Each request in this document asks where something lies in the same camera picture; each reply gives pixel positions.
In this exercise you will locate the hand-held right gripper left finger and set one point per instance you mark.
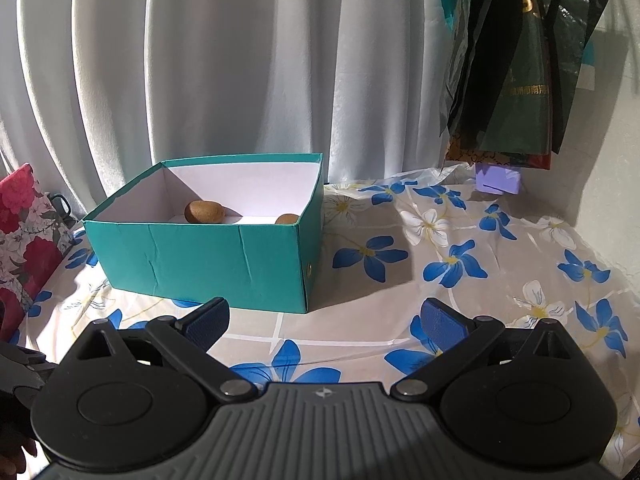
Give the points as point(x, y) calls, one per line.
point(207, 322)

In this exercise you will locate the blue floral tablecloth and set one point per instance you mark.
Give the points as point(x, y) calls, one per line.
point(380, 300)

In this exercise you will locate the white curtain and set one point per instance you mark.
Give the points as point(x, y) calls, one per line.
point(250, 60)

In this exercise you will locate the purple paper box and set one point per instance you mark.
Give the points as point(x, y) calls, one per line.
point(500, 180)

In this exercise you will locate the red gold bag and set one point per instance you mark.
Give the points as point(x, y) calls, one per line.
point(530, 161)

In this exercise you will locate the red floral cushion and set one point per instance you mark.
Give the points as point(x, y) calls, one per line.
point(25, 240)

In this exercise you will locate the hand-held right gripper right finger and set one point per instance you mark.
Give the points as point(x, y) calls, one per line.
point(442, 325)

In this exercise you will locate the dark green plastic bag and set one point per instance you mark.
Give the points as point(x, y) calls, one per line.
point(520, 60)

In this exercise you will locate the person's left hand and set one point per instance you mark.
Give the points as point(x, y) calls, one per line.
point(20, 460)

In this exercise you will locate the brown kiwi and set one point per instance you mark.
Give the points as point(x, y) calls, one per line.
point(286, 219)
point(204, 211)

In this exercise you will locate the teal cardboard box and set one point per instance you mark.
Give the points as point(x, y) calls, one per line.
point(200, 265)

